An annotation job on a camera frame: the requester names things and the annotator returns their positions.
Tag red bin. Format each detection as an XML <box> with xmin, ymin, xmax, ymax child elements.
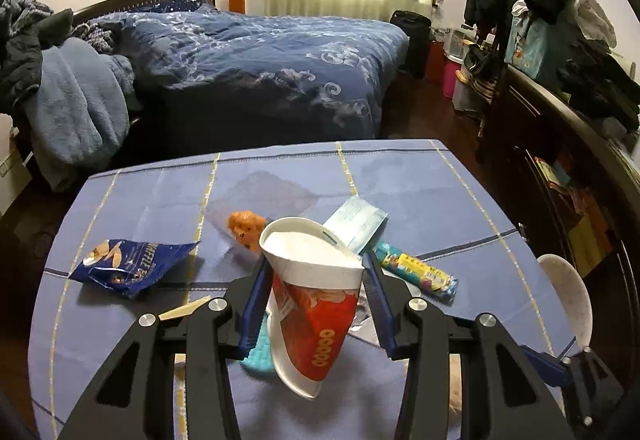
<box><xmin>425</xmin><ymin>40</ymin><xmax>446</xmax><ymax>83</ymax></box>

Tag blue snack bag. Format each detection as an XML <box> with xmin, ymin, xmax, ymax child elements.
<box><xmin>68</xmin><ymin>239</ymin><xmax>201</xmax><ymax>299</ymax></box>

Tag row of colourful books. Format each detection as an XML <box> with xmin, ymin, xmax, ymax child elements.
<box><xmin>532</xmin><ymin>155</ymin><xmax>616</xmax><ymax>271</ymax></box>

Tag blue plaid tablecloth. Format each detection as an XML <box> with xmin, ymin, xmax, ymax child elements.
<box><xmin>27</xmin><ymin>139</ymin><xmax>583</xmax><ymax>440</ymax></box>

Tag pink bin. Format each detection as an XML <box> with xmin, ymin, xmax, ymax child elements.
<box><xmin>441</xmin><ymin>58</ymin><xmax>463</xmax><ymax>100</ymax></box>

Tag striped bag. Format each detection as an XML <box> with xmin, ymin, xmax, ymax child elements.
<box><xmin>462</xmin><ymin>44</ymin><xmax>501</xmax><ymax>115</ymax></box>

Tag white storage container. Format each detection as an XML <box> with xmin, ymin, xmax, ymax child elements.
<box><xmin>445</xmin><ymin>27</ymin><xmax>473</xmax><ymax>63</ymax></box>

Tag beige paper scrap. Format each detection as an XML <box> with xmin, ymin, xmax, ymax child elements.
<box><xmin>159</xmin><ymin>295</ymin><xmax>213</xmax><ymax>321</ymax></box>

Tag clear plastic bag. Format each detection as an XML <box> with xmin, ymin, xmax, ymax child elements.
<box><xmin>207</xmin><ymin>171</ymin><xmax>318</xmax><ymax>253</ymax></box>

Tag cardboard box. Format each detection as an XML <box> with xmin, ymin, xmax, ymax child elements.
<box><xmin>0</xmin><ymin>115</ymin><xmax>33</xmax><ymax>215</ymax></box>

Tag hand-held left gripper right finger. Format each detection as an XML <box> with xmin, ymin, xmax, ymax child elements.
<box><xmin>361</xmin><ymin>251</ymin><xmax>576</xmax><ymax>440</ymax></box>

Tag light blue fleece blanket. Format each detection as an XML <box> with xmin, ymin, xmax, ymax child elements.
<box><xmin>22</xmin><ymin>40</ymin><xmax>136</xmax><ymax>193</ymax></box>

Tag colourful candy tube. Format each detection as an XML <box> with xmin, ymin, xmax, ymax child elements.
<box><xmin>374</xmin><ymin>240</ymin><xmax>459</xmax><ymax>305</ymax></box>

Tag dark wooden cabinet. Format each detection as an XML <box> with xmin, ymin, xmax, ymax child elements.
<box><xmin>480</xmin><ymin>64</ymin><xmax>640</xmax><ymax>401</ymax></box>

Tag teal printed bag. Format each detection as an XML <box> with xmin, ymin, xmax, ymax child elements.
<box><xmin>505</xmin><ymin>14</ymin><xmax>566</xmax><ymax>80</ymax></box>

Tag silver pill blister pack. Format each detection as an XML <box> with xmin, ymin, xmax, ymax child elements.
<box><xmin>350</xmin><ymin>295</ymin><xmax>387</xmax><ymax>346</ymax></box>

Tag pale green tissue pack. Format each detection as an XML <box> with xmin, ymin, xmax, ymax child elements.
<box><xmin>322</xmin><ymin>196</ymin><xmax>390</xmax><ymax>255</ymax></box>

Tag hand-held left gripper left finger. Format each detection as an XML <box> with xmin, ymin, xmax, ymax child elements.
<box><xmin>57</xmin><ymin>252</ymin><xmax>273</xmax><ymax>440</ymax></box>

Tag dark clothes pile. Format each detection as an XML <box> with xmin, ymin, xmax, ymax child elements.
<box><xmin>0</xmin><ymin>0</ymin><xmax>76</xmax><ymax>113</ymax></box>

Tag white hanging garment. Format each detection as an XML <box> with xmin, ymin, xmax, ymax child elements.
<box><xmin>570</xmin><ymin>0</ymin><xmax>616</xmax><ymax>50</ymax></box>

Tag dark clothes on cabinet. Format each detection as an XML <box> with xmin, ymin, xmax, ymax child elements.
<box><xmin>557</xmin><ymin>37</ymin><xmax>640</xmax><ymax>131</ymax></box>

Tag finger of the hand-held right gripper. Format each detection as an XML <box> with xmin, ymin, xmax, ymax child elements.
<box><xmin>517</xmin><ymin>344</ymin><xmax>573</xmax><ymax>388</ymax></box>

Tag black suitcase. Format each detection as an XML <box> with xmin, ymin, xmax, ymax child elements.
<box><xmin>390</xmin><ymin>10</ymin><xmax>432</xmax><ymax>78</ymax></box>

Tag orange toy dog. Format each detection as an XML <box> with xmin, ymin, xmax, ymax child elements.
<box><xmin>227</xmin><ymin>211</ymin><xmax>268</xmax><ymax>255</ymax></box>

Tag red and white paper cup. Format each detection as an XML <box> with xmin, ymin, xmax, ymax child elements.
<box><xmin>258</xmin><ymin>216</ymin><xmax>366</xmax><ymax>400</ymax></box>

